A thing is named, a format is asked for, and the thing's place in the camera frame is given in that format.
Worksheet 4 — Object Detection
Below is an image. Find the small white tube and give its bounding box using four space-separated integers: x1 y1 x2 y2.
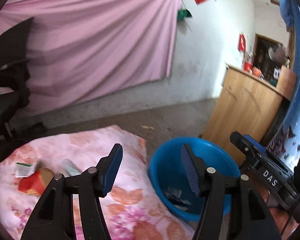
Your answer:
61 159 82 177

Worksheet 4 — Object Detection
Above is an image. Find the red paper box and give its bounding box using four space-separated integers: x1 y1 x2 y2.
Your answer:
18 168 54 196

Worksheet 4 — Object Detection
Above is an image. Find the blue plastic basin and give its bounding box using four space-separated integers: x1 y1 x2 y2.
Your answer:
148 137 241 222

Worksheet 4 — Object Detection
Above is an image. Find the pink floral table cloth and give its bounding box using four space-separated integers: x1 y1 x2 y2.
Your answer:
0 125 193 239

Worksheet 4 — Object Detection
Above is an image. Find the wooden cabinet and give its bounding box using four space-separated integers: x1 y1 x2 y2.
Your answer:
201 65 296 166

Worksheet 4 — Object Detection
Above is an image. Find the red cup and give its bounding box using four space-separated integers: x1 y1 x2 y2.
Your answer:
243 61 253 72

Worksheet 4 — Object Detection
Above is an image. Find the orange fruit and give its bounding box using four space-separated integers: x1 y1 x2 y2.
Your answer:
251 67 262 77

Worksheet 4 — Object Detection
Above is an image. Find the pink hanging sheet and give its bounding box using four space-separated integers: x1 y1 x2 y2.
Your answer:
0 0 181 117

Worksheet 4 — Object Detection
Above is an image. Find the red hanging ornament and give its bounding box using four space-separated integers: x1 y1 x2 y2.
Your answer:
238 33 246 53

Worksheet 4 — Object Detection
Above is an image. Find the black office chair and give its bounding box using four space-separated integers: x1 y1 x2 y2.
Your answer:
0 17 36 156

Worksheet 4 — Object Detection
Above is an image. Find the green hanging bag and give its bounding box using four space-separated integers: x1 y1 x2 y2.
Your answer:
177 9 192 22

